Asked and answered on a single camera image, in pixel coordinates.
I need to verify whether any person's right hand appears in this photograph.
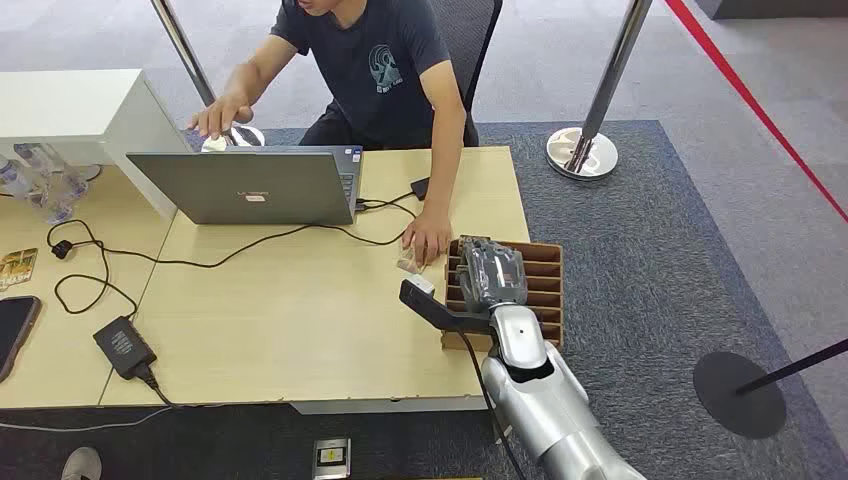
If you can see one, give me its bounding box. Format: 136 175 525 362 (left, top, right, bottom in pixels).
187 91 256 141

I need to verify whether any dark platform edge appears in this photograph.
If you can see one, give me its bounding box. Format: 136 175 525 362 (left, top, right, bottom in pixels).
693 0 848 20

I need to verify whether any black stanchion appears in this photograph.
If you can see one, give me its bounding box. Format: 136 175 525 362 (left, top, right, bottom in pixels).
692 338 848 441

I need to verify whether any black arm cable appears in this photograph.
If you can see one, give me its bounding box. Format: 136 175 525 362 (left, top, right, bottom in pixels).
458 329 526 480

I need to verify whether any black mesh office chair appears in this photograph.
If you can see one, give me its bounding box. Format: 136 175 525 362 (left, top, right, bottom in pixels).
429 0 504 148

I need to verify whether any chrome stanchion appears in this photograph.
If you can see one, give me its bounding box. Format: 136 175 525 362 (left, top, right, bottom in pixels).
150 0 267 154
545 0 655 182

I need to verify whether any black power cord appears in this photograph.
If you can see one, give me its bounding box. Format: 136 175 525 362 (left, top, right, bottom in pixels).
132 360 180 409

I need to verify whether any brown cardboard card organizer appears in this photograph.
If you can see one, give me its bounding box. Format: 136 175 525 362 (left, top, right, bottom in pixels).
441 236 565 353

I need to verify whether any red barrier belt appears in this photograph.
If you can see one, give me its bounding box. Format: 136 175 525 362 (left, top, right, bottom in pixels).
663 0 848 225

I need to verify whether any black smartphone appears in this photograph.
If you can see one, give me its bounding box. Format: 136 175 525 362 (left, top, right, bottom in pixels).
0 295 43 385

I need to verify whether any grey floor cable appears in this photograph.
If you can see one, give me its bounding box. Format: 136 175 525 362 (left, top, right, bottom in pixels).
0 404 227 434

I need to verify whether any yellow printed card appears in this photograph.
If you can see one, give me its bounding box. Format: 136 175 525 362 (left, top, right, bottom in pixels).
0 247 40 292

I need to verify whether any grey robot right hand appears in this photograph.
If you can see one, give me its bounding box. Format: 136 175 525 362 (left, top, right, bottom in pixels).
456 235 530 313

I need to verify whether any metal floor socket box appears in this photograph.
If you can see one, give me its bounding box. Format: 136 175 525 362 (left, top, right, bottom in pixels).
311 436 353 480

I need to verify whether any person's left hand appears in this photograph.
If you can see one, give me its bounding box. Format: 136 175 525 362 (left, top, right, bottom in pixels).
401 211 454 268

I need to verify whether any black dongle cable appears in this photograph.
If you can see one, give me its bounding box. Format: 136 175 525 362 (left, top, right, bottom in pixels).
356 190 419 211

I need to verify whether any grey laptop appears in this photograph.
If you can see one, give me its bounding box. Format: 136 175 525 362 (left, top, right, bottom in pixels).
125 144 365 227

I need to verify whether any grey shoe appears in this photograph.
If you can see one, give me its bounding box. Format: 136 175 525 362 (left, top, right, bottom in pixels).
60 446 103 480

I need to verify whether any black laptop charger cable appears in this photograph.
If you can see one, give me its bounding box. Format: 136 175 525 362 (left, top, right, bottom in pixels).
45 195 420 321

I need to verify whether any clear plastic water bottle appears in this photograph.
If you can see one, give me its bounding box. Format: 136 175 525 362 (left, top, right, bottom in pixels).
27 165 91 226
13 142 69 179
0 153 34 201

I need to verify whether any white cabinet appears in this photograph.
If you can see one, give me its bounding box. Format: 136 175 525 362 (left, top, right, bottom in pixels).
0 68 194 221

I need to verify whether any black power adapter brick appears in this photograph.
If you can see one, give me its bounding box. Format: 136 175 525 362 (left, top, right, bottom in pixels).
92 315 159 382

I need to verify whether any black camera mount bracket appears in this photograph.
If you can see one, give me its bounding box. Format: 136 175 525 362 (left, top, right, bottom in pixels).
398 279 497 335

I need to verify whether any person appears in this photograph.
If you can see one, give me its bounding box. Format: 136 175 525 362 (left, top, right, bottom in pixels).
187 0 482 268

